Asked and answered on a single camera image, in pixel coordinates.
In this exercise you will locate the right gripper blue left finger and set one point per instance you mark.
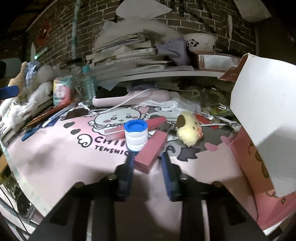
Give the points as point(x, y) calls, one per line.
point(124, 173)

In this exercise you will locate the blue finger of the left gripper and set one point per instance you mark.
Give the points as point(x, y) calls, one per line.
point(8, 92)

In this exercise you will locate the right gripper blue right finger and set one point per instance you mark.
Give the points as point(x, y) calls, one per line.
point(171, 173)

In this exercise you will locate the pink rectangular box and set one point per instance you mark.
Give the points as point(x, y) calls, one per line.
point(148, 155)

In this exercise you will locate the white plush toy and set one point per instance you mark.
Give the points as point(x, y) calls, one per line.
point(35, 83)

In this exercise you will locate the blue cap white jar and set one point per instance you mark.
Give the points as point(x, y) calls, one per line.
point(136, 134)

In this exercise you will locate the yellow plush dog toy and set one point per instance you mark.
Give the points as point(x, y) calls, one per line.
point(188, 128)

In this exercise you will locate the blue flat card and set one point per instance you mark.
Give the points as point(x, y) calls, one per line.
point(30, 133)

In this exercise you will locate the white pen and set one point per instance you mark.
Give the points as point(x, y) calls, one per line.
point(59, 113)

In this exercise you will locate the colourful tissue pack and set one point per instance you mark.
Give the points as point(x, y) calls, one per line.
point(63, 88)

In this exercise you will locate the pink hair brush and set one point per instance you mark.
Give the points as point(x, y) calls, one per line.
point(132, 98)

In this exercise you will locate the pink printed desk mat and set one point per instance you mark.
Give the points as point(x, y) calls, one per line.
point(52, 160)

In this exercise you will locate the green tall water bottle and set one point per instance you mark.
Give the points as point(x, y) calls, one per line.
point(87, 85)

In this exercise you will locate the white storage box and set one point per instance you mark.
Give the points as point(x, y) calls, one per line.
point(263, 100)

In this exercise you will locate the stack of books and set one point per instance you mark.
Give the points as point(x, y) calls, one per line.
point(134, 57)

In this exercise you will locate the purple cloth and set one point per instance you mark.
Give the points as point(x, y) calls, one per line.
point(175, 49)

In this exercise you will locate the white panda bowl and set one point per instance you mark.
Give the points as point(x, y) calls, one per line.
point(200, 42)

